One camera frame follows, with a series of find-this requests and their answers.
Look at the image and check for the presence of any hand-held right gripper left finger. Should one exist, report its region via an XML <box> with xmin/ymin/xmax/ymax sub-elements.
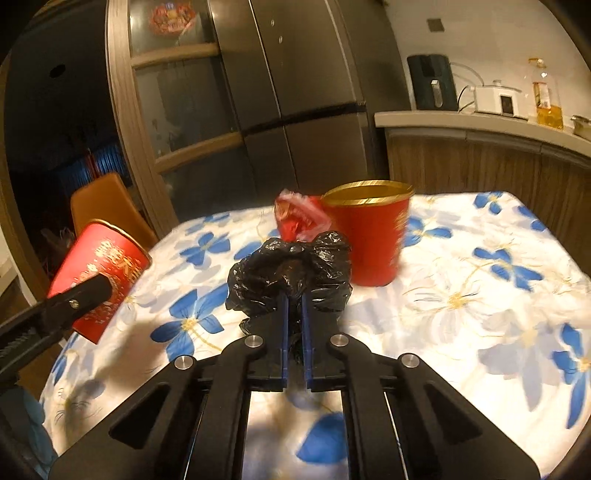
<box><xmin>48</xmin><ymin>295</ymin><xmax>291</xmax><ymax>480</ymax></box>

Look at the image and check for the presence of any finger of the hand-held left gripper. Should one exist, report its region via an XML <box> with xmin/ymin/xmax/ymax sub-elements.
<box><xmin>34</xmin><ymin>272</ymin><xmax>114</xmax><ymax>334</ymax></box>

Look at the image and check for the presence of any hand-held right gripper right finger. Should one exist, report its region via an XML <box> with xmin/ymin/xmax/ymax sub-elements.
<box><xmin>301</xmin><ymin>294</ymin><xmax>541</xmax><ymax>480</ymax></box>

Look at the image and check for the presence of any red paper cup gold rim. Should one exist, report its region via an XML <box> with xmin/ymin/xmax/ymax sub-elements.
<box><xmin>47</xmin><ymin>220</ymin><xmax>153</xmax><ymax>345</ymax></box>
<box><xmin>321</xmin><ymin>180</ymin><xmax>414</xmax><ymax>287</ymax></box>

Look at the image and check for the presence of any large black plastic bag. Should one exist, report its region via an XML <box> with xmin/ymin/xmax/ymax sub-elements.
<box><xmin>225</xmin><ymin>231</ymin><xmax>354</xmax><ymax>366</ymax></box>

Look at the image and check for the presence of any teal cloth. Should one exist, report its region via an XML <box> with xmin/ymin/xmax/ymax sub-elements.
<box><xmin>0</xmin><ymin>387</ymin><xmax>52</xmax><ymax>477</ymax></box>

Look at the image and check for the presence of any orange chair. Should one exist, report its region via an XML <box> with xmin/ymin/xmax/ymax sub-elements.
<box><xmin>69</xmin><ymin>172</ymin><xmax>158</xmax><ymax>251</ymax></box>

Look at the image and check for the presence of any crumpled red wrapper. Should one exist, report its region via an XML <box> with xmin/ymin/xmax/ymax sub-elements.
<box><xmin>274</xmin><ymin>189</ymin><xmax>334</xmax><ymax>243</ymax></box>

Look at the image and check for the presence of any blue striped curtain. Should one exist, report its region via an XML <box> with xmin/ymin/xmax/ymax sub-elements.
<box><xmin>69</xmin><ymin>145</ymin><xmax>128</xmax><ymax>186</ymax></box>

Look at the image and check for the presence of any blue floral tablecloth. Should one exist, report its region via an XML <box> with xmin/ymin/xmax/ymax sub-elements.
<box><xmin>39</xmin><ymin>191</ymin><xmax>591</xmax><ymax>480</ymax></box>

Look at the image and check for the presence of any wooden door with glass panes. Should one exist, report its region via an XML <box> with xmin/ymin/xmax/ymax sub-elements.
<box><xmin>106</xmin><ymin>0</ymin><xmax>260</xmax><ymax>241</ymax></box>

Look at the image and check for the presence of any wooden kitchen cabinet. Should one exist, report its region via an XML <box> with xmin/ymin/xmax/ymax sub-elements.
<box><xmin>385</xmin><ymin>128</ymin><xmax>591</xmax><ymax>241</ymax></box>

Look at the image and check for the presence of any white kitchen counter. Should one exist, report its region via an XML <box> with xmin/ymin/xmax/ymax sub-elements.
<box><xmin>374</xmin><ymin>110</ymin><xmax>591</xmax><ymax>160</ymax></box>

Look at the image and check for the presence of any dark grey refrigerator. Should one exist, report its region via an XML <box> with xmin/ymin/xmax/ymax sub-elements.
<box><xmin>210</xmin><ymin>0</ymin><xmax>416</xmax><ymax>219</ymax></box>

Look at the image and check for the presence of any black air fryer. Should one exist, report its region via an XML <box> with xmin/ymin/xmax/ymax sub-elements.
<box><xmin>407</xmin><ymin>54</ymin><xmax>458</xmax><ymax>112</ymax></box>

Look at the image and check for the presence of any white rice cooker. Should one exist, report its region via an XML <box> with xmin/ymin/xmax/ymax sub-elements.
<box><xmin>474</xmin><ymin>79</ymin><xmax>530</xmax><ymax>122</ymax></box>

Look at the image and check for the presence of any red paper door decoration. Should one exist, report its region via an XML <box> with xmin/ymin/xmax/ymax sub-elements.
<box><xmin>148</xmin><ymin>2</ymin><xmax>195</xmax><ymax>34</ymax></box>

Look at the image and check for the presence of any cooking oil bottle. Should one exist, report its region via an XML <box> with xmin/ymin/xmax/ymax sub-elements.
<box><xmin>528</xmin><ymin>57</ymin><xmax>565</xmax><ymax>131</ymax></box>

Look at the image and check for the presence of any black power cable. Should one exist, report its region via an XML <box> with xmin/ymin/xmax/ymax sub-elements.
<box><xmin>450</xmin><ymin>62</ymin><xmax>484</xmax><ymax>112</ymax></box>

